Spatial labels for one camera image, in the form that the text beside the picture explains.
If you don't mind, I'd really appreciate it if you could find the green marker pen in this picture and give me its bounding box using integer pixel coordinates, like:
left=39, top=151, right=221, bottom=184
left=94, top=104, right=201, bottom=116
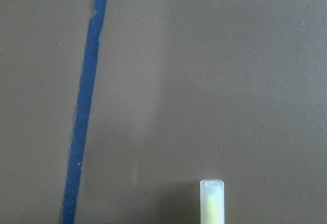
left=200, top=179, right=225, bottom=224

